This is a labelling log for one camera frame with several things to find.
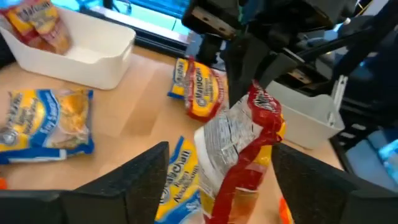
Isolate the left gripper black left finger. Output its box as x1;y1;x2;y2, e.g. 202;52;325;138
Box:
0;141;170;224

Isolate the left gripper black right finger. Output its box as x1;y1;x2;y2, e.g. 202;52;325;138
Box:
272;142;398;224

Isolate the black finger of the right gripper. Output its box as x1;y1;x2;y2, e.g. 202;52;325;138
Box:
225;34;271;108
258;52;299;90

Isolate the red beef ramen packet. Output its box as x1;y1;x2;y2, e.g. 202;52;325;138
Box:
26;0;73;56
183;58;230;123
194;80;286;224
0;2;41;50

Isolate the blue soy sauce ramen packet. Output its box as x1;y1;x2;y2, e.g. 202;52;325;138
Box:
154;136;205;224
0;88;95;165
167;57;191;100

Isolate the plain white plastic bin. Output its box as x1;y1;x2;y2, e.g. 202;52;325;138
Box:
266;80;346;150

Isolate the white bin with red sticker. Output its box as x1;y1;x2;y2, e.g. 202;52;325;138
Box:
0;6;137;91

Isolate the white upright post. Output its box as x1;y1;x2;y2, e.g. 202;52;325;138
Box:
327;74;349;127

